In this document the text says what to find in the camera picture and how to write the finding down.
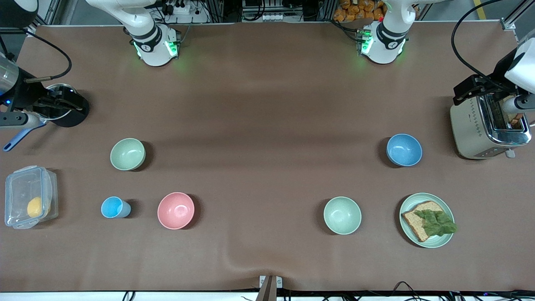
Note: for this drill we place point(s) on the pink bowl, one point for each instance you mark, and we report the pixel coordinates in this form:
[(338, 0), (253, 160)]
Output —
[(176, 210)]

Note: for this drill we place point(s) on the light green bowl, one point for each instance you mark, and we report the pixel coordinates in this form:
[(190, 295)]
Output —
[(342, 215), (128, 154)]

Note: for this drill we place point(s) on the yellow lemon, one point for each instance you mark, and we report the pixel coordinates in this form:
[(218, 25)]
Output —
[(35, 207)]

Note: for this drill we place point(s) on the dark brown stand post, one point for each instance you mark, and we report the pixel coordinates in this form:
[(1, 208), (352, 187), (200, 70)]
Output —
[(267, 292)]

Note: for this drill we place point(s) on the grey metal clamp bracket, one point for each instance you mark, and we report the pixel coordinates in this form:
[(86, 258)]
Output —
[(279, 282)]

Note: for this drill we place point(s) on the blue bowl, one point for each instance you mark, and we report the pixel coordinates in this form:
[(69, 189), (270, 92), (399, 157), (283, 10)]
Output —
[(404, 149)]

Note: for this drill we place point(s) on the brown toast slice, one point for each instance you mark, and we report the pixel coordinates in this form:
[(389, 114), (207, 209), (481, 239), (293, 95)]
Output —
[(515, 121)]

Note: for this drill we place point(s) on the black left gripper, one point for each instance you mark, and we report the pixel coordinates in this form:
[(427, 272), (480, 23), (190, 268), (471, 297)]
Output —
[(498, 72)]

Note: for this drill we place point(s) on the glass lid with blue knob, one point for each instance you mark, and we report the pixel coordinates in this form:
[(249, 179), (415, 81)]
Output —
[(58, 88)]

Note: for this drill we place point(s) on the orange snack bag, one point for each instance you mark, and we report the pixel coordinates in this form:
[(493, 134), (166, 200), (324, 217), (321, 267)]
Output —
[(355, 10)]

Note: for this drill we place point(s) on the white power strip with plugs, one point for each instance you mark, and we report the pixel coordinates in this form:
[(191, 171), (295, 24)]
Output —
[(184, 10)]

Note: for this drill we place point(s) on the beige chrome toaster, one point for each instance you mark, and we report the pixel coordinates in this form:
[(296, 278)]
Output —
[(470, 129)]

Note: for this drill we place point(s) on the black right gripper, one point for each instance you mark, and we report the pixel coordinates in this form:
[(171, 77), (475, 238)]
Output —
[(26, 95)]

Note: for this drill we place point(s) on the wholegrain bread slice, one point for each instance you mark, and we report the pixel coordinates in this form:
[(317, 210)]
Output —
[(413, 221)]

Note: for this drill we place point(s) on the aluminium frame profile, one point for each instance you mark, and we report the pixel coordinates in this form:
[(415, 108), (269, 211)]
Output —
[(508, 25), (50, 12)]

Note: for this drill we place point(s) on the small white power strip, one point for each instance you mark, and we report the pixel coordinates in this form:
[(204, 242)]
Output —
[(273, 17)]

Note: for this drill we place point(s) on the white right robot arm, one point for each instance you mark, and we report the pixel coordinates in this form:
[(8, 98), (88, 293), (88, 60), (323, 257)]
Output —
[(154, 50)]

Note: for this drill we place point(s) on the light blue cup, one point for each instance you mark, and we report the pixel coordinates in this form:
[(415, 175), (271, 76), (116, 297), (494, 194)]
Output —
[(112, 207)]

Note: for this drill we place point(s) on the green lettuce leaf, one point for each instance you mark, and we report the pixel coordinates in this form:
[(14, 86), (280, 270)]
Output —
[(436, 223)]

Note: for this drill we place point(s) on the light green plate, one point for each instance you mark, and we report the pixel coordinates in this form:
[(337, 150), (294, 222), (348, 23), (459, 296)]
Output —
[(434, 241)]

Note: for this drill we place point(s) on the clear plastic food container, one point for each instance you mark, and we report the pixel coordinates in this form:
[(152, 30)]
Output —
[(21, 188)]

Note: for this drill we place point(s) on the brown table cover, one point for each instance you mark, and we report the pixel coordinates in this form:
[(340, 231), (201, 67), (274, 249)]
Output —
[(267, 104)]

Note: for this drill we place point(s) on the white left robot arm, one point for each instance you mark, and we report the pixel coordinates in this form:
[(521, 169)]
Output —
[(382, 48)]

